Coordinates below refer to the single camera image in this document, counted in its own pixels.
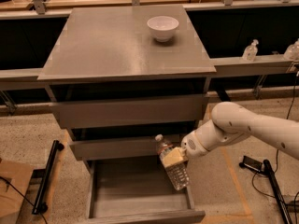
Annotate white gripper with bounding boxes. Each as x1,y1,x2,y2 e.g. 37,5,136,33
162,121,219,168

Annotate clear plastic water bottle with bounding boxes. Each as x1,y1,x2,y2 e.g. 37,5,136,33
155,134,190,190

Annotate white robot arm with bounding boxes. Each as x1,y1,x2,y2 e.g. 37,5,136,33
161,102,299,168

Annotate grey middle drawer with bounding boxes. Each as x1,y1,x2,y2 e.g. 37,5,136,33
68,133,200,161

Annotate grey top drawer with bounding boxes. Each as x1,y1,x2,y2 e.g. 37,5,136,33
50,94,208,129

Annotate grey open bottom drawer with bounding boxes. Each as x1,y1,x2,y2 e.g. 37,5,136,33
87,156,206,224

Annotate grey drawer cabinet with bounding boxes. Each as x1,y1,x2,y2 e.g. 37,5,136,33
38,6,216,166

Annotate black small device on floor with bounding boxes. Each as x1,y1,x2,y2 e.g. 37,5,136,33
239,156,263,173

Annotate black bar stand right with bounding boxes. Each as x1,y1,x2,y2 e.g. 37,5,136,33
263,160,292,224

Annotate black bar stand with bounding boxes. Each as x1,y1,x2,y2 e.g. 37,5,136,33
32,140,64,215
263,160,292,224

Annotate white ceramic bowl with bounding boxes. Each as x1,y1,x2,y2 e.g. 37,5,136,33
147,16,179,42

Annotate black bar stand left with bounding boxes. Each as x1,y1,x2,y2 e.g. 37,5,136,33
32,140,64,215

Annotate brown cardboard box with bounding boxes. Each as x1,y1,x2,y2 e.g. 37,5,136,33
0,160,33,224

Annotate black cable right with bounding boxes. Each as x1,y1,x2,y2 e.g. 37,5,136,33
250,75,299,210

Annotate black cable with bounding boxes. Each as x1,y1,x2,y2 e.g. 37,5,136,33
250,75,299,210
0,175,50,224

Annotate black cable left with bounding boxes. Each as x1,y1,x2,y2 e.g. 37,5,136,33
0,175,50,224

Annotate grey metal rail frame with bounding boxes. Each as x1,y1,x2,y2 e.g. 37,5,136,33
1,5,291,92

